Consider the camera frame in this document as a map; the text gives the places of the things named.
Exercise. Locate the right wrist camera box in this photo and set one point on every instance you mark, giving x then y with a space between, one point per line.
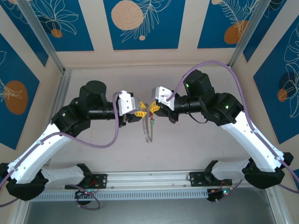
162 94

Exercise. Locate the right circuit board with LEDs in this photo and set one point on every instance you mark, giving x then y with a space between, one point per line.
222 192

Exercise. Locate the blue poster with dark circle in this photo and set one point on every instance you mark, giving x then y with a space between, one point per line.
268 105

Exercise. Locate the metal split keyring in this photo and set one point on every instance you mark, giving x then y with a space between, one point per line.
148 109

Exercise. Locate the blue poster with fern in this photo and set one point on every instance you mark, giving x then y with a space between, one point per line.
215 23

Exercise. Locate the blue floral wall poster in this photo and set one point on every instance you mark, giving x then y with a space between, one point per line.
268 30
23 37

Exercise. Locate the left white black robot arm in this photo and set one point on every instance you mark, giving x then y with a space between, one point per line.
39 149

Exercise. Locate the grey metal sheet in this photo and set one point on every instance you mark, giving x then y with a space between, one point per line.
149 212

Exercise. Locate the blue poster with peach circle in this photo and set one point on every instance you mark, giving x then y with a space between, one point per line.
163 35

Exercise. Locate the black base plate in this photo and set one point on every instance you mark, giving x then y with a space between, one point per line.
197 179
100 180

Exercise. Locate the circuit board with leds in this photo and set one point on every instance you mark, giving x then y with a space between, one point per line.
85 193
222 192

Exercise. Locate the blue poster with white flower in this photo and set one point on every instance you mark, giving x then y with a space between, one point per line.
70 23

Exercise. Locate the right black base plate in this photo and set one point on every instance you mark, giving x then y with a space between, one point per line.
197 179

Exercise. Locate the left circuit board with LEDs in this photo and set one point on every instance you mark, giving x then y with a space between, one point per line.
85 193

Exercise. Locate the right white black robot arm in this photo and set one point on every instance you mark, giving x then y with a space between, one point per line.
257 144

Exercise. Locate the left aluminium corner post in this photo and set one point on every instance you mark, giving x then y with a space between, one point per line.
42 35

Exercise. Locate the long aluminium base rail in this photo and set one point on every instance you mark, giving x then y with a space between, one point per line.
149 179

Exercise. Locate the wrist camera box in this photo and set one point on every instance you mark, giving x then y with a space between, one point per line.
162 94
127 102

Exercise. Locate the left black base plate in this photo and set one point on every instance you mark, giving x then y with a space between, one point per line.
100 180

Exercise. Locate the blue poster large orange circle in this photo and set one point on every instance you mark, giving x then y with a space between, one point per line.
14 70

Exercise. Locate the aluminium corner post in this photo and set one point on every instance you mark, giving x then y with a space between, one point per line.
254 32
42 35

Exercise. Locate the right aluminium corner post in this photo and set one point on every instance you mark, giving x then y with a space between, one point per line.
254 32

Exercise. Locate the green plastic key tag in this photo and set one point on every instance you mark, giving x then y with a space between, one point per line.
153 121

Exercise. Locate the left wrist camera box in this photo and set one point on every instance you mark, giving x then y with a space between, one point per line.
127 102

